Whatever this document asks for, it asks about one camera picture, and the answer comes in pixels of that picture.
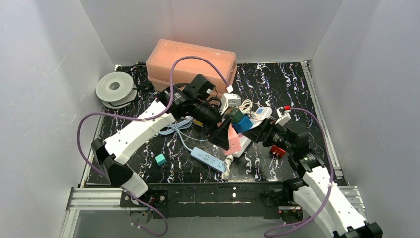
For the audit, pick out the white long power strip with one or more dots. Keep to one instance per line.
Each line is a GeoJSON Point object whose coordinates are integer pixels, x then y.
{"type": "Point", "coordinates": [262, 113]}

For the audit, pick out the aluminium frame rail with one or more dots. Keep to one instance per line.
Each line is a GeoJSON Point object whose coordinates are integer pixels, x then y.
{"type": "Point", "coordinates": [94, 199]}

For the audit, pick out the pink plug adapter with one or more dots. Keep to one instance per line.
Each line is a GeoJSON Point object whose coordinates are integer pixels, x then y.
{"type": "Point", "coordinates": [233, 142]}

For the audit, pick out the pink translucent plastic storage box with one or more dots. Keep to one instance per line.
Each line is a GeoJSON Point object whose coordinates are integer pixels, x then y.
{"type": "Point", "coordinates": [167, 52]}

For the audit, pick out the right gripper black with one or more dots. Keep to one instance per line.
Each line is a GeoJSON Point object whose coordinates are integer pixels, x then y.
{"type": "Point", "coordinates": [259, 129]}

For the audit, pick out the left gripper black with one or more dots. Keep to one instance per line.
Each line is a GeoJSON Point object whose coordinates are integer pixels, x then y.
{"type": "Point", "coordinates": [217, 130]}

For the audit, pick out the yellow cube socket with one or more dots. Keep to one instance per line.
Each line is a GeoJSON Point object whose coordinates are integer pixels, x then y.
{"type": "Point", "coordinates": [197, 123]}

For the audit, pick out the dark green cube charger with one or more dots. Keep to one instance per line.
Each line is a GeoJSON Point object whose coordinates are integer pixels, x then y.
{"type": "Point", "coordinates": [235, 114]}

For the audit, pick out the grey filament spool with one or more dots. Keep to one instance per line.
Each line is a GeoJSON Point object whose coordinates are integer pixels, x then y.
{"type": "Point", "coordinates": [116, 90]}

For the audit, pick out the red cube socket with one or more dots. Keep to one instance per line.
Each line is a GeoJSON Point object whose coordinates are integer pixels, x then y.
{"type": "Point", "coordinates": [277, 151]}

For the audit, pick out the blue plug adapter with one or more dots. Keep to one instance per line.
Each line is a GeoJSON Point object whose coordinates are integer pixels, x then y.
{"type": "Point", "coordinates": [242, 125]}

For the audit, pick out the teal plug adapter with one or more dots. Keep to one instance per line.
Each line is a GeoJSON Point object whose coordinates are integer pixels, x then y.
{"type": "Point", "coordinates": [161, 160]}

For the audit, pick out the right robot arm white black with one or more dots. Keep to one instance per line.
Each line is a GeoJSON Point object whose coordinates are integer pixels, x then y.
{"type": "Point", "coordinates": [314, 190]}

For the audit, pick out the light blue power strip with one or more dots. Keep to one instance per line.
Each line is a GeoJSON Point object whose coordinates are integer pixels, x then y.
{"type": "Point", "coordinates": [208, 159]}

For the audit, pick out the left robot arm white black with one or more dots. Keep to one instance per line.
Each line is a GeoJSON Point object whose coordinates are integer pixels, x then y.
{"type": "Point", "coordinates": [113, 153]}

